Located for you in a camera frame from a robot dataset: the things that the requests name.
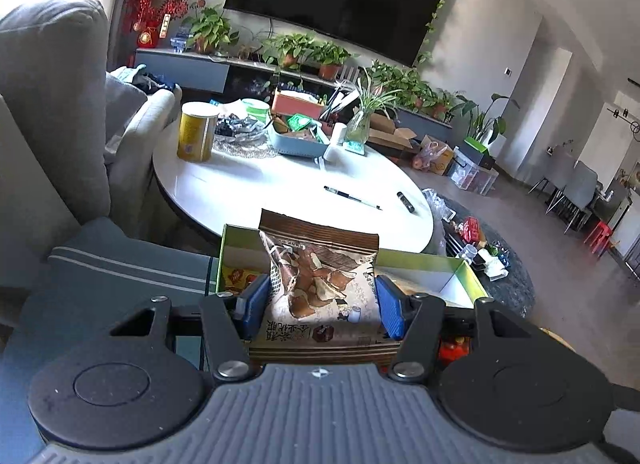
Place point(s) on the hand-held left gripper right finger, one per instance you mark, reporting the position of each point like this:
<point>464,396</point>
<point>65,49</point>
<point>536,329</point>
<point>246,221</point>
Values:
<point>392,311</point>

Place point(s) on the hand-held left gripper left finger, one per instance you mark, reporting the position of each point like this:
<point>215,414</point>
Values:
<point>252,304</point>

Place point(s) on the red yellow chips packet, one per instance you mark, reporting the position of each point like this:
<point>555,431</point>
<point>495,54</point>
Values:
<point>235,278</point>

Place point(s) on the green cardboard box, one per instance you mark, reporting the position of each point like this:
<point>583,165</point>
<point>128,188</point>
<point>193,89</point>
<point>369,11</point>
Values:
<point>420,259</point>

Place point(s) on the brown mushroom chips packet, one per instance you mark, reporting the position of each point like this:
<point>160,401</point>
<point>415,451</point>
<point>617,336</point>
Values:
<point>320,264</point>

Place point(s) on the glass jar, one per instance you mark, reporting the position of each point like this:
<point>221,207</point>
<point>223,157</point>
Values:
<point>467,254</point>

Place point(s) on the black marker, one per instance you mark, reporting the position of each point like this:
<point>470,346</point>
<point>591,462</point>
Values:
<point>405,202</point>

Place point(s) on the white food containers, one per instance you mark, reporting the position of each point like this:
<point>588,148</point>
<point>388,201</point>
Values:
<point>492,264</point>

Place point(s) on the white oval table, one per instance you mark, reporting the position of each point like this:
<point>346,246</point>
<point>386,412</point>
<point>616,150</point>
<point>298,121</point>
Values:
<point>240,183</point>

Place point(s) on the black pen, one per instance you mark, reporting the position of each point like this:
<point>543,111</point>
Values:
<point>350,197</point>

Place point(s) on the blue striped cloth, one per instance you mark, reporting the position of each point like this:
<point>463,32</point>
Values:
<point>100,284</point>

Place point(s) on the clear storage bin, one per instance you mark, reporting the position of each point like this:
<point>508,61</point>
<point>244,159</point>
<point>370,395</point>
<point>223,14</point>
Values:
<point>472,176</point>

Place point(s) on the light blue basket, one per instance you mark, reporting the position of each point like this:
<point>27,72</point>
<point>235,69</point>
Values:
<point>295,146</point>

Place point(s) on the small teal box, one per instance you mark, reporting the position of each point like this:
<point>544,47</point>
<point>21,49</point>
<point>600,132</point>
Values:
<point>355,146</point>

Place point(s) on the open cardboard box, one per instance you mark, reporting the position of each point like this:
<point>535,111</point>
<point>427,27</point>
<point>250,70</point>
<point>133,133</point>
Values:
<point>395,136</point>

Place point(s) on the yellow can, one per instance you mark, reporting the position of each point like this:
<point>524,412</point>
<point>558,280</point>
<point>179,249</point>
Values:
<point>197,133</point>

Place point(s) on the spider plant in glass vase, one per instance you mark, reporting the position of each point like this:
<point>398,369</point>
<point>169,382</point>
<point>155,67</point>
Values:
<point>357,131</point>

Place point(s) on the green box on bin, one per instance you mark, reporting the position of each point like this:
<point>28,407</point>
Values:
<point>477,148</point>

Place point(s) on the orange box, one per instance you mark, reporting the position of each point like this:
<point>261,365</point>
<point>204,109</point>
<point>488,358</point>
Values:
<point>297,103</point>

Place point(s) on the large-leaf plant in white pot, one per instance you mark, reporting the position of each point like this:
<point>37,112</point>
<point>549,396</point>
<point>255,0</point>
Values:
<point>487,123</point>

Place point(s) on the grey dining chair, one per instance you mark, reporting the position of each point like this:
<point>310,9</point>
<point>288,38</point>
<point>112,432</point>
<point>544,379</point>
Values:
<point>555,173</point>
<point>582,189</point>

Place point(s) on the red stool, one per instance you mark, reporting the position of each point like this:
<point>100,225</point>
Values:
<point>597,236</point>

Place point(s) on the grey television cabinet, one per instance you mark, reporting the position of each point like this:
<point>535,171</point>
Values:
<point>185,71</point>

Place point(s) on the row of potted plants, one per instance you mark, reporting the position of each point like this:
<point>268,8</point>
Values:
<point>210,28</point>

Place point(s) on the grey sofa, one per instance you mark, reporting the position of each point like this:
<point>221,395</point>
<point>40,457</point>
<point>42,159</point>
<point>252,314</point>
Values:
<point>50,93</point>

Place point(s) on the red flower decoration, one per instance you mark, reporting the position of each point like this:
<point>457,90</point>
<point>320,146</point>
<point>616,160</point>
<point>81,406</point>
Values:
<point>145,8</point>

